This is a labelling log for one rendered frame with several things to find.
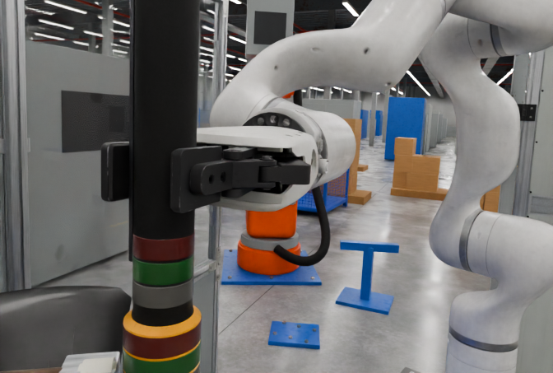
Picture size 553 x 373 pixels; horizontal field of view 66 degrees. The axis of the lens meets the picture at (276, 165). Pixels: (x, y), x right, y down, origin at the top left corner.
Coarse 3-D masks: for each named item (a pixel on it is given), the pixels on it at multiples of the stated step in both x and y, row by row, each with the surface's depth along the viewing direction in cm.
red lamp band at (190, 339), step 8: (200, 320) 24; (200, 328) 24; (128, 336) 23; (136, 336) 22; (176, 336) 23; (184, 336) 23; (192, 336) 23; (200, 336) 24; (128, 344) 23; (136, 344) 23; (144, 344) 22; (152, 344) 22; (160, 344) 22; (168, 344) 22; (176, 344) 23; (184, 344) 23; (192, 344) 24; (136, 352) 23; (144, 352) 22; (152, 352) 22; (160, 352) 22; (168, 352) 23; (176, 352) 23; (184, 352) 23
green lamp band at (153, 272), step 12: (132, 264) 23; (144, 264) 22; (156, 264) 22; (168, 264) 22; (180, 264) 23; (192, 264) 24; (132, 276) 23; (144, 276) 23; (156, 276) 22; (168, 276) 23; (180, 276) 23; (192, 276) 24
